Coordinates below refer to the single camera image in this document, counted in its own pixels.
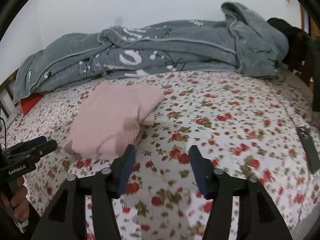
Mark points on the floral bed sheet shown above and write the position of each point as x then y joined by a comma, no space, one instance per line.
225,120

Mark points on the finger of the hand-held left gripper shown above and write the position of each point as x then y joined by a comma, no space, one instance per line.
43,150
37,140

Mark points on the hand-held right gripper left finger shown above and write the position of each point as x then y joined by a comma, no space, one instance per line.
126,170

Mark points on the wooden door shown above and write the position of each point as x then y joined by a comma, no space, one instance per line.
306,20

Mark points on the person's left hand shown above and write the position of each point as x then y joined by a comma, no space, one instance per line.
21,197

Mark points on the black phone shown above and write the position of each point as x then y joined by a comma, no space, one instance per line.
308,150

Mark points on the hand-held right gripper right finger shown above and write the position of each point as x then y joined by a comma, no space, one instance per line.
198,171

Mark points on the grey flower-print blanket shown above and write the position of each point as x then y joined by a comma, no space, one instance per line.
162,50

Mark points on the pink knit sweater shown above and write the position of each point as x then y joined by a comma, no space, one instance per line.
112,120

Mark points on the red pillow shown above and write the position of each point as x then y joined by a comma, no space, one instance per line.
30,103

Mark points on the wooden bed headboard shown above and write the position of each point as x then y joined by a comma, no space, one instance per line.
7,92

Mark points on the black cloth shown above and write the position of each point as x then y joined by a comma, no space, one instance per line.
280,24

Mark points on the wooden chair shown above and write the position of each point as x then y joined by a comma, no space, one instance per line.
297,52

